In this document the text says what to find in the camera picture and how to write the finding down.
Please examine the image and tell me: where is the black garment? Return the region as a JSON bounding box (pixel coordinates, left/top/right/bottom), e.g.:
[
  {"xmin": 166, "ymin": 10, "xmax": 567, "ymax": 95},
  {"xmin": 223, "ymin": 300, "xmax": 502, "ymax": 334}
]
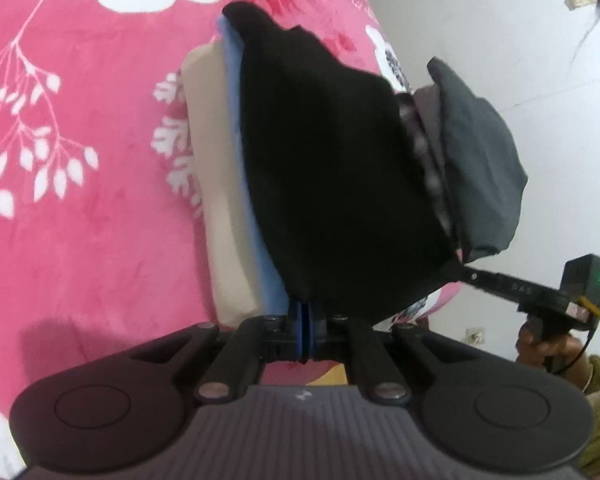
[{"xmin": 223, "ymin": 1, "xmax": 456, "ymax": 324}]

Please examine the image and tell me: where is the person's right hand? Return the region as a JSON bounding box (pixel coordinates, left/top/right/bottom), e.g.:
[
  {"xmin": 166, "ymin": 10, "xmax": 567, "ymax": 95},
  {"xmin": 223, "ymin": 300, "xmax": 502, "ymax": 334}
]
[{"xmin": 516, "ymin": 321, "xmax": 593, "ymax": 391}]

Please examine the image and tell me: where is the beige folded cloth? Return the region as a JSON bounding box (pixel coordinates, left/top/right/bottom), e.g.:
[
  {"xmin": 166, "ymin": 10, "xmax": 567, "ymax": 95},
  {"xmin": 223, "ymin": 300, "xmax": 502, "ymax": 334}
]
[{"xmin": 181, "ymin": 41, "xmax": 263, "ymax": 327}]

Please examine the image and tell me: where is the light blue folded cloth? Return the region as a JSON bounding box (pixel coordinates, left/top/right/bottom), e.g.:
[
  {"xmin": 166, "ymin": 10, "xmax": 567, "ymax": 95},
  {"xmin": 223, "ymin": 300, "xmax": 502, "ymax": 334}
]
[{"xmin": 218, "ymin": 14, "xmax": 289, "ymax": 316}]

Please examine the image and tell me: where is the dark grey folded garment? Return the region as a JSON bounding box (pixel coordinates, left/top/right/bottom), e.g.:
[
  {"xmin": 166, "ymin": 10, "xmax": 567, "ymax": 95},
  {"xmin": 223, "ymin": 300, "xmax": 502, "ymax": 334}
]
[{"xmin": 427, "ymin": 58, "xmax": 528, "ymax": 263}]

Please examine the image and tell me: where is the pink floral bed blanket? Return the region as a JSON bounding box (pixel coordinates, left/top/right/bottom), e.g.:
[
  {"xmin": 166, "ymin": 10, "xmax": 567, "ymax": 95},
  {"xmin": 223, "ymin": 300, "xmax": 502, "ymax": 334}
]
[{"xmin": 0, "ymin": 0, "xmax": 408, "ymax": 479}]

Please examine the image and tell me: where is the black cable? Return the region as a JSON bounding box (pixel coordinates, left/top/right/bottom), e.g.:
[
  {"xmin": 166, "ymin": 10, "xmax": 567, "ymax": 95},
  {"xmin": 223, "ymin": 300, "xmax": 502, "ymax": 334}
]
[{"xmin": 552, "ymin": 326, "xmax": 594, "ymax": 376}]

